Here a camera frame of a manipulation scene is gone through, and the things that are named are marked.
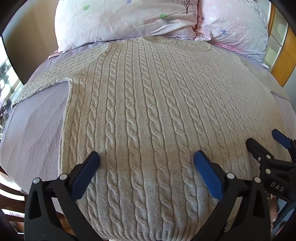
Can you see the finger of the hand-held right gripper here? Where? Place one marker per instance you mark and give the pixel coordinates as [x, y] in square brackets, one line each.
[281, 138]
[254, 146]

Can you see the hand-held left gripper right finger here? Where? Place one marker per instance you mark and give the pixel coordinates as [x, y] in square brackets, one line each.
[205, 165]

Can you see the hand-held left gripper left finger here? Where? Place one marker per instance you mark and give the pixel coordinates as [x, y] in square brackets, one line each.
[89, 165]

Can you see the person's right hand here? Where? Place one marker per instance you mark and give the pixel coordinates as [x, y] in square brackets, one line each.
[274, 208]

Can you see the lilac bed sheet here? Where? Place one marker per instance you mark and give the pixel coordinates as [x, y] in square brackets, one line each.
[34, 129]

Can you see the dark wooden chair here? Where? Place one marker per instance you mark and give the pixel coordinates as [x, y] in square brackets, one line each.
[13, 208]

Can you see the wooden cabinet with glass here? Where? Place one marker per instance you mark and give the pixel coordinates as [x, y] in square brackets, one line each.
[281, 44]

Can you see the window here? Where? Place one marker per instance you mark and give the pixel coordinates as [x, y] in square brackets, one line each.
[7, 78]

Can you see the pink floral pillow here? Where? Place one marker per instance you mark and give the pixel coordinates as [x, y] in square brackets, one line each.
[233, 25]

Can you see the white floral pillow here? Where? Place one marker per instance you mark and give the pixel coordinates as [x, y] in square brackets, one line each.
[124, 20]

